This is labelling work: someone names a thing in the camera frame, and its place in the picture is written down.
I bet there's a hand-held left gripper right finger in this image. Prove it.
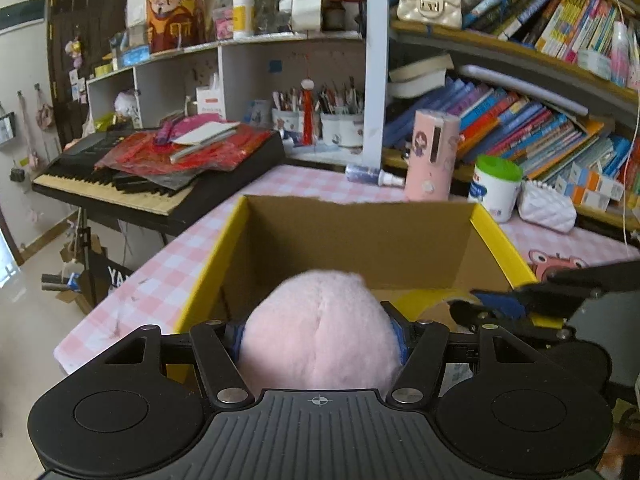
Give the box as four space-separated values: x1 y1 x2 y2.
380 300 533 408

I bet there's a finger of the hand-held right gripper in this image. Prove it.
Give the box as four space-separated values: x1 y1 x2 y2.
470 260 640 321
449 300 576 343

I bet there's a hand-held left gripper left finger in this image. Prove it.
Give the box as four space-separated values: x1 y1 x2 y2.
102 322 258 408

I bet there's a pink plush ball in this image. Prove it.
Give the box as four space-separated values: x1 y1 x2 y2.
239 269 403 392

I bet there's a yellow cardboard box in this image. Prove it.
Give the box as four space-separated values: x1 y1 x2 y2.
167 194 541 391

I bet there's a white quilted pouch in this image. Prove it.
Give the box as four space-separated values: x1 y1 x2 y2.
516 180 577 234

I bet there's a white canister with green lid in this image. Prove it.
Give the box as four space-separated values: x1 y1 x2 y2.
468 155 524 223

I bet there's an orange and white box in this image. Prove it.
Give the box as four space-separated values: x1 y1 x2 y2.
555 175 611 211
570 162 626 201

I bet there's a black keyboard stand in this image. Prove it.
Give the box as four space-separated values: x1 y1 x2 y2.
40 210 166 321

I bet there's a pink humidifier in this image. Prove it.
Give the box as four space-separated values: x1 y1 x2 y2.
404 109 460 202

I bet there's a black electronic keyboard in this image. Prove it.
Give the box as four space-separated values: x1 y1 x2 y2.
31 130 287 231

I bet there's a small blue spray bottle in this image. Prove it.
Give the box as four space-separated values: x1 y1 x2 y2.
345 162 405 187

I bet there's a pink checkered desk mat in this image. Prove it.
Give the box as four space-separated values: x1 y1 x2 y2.
54 162 640 378

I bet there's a row of blue and red books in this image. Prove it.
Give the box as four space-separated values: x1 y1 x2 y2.
385 77 636 211

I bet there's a red patterned cloth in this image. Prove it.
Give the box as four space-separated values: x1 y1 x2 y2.
95 125 273 181

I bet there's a white booklet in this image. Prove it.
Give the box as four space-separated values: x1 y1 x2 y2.
170 122 238 163

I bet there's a white pen holder with pens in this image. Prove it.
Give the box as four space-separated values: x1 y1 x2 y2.
319 77 365 148
271 89 303 135

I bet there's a white rolled paper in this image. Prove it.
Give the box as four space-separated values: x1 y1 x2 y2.
457 64 591 117

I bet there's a pink packet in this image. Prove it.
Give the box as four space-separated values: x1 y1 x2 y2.
154 113 226 145

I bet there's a red tassel ornament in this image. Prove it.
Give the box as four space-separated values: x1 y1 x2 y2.
300 77 317 146

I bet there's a white paper bag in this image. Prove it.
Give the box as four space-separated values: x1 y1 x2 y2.
195 74 227 120

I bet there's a thick beige book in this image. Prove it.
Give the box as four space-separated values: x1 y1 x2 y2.
389 54 455 98

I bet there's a white wooden bookshelf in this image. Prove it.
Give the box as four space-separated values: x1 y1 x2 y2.
362 0 640 233

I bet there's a white cubby shelf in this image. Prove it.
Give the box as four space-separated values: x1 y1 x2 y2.
86 30 368 161

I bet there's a row of colourful thin books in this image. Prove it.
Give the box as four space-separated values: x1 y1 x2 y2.
450 0 621 66

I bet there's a pink hanging bag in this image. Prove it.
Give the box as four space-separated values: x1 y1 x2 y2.
34 85 55 132

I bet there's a blue tissue box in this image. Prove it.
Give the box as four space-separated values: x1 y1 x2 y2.
117 45 151 67

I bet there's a white bottle with red cap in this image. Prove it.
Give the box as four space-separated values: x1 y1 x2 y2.
232 0 257 40

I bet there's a dark wooden door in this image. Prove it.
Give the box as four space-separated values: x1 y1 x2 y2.
47 0 131 146

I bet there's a white cable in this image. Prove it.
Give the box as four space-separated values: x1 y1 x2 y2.
607 0 640 248

